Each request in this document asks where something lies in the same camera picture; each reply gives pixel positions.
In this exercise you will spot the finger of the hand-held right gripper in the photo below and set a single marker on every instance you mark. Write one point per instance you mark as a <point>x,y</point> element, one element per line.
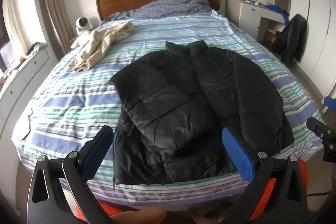
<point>324,134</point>
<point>331,104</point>

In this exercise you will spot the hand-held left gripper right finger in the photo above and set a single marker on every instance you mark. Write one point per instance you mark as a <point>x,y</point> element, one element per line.
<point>237,153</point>

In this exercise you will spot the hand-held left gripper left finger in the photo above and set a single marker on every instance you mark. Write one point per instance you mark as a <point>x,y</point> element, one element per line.
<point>103,138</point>

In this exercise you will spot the black puffer jacket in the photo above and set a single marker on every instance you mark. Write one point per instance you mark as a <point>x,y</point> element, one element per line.
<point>183,98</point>

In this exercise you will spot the striped bed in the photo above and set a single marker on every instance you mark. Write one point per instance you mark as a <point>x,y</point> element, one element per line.
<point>78,98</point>

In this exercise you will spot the orange cloth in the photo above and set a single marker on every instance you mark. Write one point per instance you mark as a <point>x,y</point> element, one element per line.
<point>269,192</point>

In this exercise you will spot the black coat on chair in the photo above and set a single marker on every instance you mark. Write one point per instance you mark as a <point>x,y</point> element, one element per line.
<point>291,37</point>

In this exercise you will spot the wooden chair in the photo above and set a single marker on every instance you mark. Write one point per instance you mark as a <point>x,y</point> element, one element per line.
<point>271,33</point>

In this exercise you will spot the beige garment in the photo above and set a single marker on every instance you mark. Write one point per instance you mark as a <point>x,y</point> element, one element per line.
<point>97,43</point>

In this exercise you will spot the white low cabinet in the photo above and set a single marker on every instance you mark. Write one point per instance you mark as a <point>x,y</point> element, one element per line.
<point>18,92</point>

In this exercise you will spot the blue cloth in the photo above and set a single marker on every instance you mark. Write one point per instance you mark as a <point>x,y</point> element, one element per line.
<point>278,10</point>

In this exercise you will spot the white round fan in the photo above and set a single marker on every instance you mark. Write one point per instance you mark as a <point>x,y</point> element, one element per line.
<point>82,25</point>

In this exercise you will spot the white desk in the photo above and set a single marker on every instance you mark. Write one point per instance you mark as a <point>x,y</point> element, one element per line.
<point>249,15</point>

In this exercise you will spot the window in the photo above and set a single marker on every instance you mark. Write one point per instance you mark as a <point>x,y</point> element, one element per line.
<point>6,37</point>

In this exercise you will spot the blue striped duvet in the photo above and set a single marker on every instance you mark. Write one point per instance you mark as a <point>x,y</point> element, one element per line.
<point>168,7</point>

